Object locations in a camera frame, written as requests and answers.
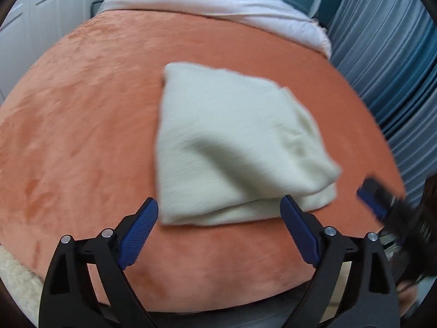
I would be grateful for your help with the white wardrobe doors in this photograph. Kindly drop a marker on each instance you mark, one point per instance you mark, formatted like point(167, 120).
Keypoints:
point(37, 17)

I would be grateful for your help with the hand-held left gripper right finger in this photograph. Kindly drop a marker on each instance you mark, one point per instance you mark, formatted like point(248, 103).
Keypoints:
point(300, 229)

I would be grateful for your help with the cream fluffy rug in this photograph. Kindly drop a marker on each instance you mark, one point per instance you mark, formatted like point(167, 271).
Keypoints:
point(17, 280)

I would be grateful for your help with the orange plush blanket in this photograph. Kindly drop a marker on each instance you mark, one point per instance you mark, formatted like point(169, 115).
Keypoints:
point(85, 136)

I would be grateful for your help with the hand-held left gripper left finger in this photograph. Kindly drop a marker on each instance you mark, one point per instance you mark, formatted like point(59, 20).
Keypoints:
point(138, 231)

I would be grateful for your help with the person's right hand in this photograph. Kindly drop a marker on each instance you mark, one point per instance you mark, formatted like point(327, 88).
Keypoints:
point(408, 295)

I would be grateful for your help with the white duvet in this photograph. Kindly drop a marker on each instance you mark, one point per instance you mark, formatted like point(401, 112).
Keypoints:
point(218, 3)

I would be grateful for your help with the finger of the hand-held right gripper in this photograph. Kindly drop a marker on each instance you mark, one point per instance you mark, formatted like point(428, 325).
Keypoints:
point(374, 201)

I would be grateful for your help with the cream garment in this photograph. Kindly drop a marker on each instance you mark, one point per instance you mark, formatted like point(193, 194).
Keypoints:
point(239, 143)

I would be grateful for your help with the blue-grey curtain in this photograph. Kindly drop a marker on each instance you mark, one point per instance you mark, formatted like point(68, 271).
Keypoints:
point(382, 58)

